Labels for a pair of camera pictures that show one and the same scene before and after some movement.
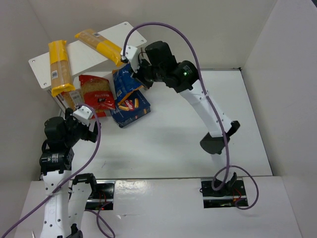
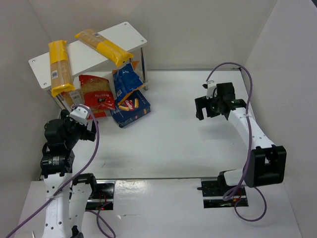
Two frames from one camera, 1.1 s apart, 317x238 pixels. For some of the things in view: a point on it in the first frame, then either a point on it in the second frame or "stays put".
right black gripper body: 142,73 -> 205,103
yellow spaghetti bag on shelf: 61,75 stays put
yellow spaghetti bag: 95,40 stays put
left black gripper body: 87,131 stays put
